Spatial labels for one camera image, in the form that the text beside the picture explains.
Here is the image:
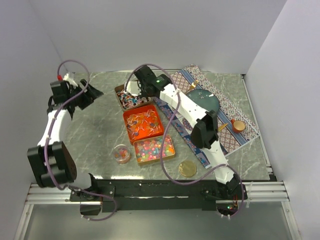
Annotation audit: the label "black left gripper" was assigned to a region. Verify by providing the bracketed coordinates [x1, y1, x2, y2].
[67, 79, 103, 111]

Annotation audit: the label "orange tin lollipop candies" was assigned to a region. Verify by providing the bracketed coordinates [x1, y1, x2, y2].
[122, 104, 164, 145]

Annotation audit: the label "clear plastic jar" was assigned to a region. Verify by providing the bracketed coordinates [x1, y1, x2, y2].
[112, 144, 131, 164]

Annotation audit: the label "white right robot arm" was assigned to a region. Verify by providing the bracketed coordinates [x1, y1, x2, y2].
[125, 63, 245, 200]

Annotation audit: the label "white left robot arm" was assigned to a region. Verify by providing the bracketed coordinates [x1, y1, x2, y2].
[27, 79, 104, 201]

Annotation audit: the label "gold tin colourful jelly candies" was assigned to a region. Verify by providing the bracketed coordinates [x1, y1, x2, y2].
[133, 135, 176, 166]

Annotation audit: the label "patterned blue placemat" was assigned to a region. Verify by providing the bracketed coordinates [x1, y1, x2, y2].
[153, 65, 260, 169]

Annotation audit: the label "gold fork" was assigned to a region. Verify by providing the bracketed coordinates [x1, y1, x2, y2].
[188, 80, 199, 92]

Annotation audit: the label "teal round plate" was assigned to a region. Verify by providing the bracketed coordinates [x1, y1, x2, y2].
[186, 89, 220, 117]

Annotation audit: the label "gold knife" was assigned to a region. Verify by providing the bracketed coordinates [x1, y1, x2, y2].
[218, 123, 228, 132]

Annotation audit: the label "gold round jar lid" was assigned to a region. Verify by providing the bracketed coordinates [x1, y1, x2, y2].
[178, 160, 197, 178]

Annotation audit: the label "small copper cup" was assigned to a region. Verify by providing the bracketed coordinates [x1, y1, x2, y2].
[230, 119, 246, 133]

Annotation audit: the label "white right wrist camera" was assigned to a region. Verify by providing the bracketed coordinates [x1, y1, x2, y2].
[123, 81, 141, 97]

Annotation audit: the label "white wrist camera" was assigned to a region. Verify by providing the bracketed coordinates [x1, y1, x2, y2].
[123, 81, 141, 97]
[57, 72, 78, 87]

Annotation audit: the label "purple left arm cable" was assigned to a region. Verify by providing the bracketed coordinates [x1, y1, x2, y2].
[43, 59, 118, 222]

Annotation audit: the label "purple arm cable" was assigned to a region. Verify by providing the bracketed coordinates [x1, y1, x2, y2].
[123, 63, 246, 218]
[43, 59, 118, 222]

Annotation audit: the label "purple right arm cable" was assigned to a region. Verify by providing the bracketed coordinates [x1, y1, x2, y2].
[123, 63, 246, 218]

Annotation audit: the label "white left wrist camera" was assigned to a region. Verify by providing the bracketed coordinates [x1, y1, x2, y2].
[57, 72, 78, 87]

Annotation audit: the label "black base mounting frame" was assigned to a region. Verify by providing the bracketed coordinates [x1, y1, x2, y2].
[69, 177, 248, 216]

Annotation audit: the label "aluminium rail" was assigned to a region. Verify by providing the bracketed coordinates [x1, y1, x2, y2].
[214, 181, 290, 204]

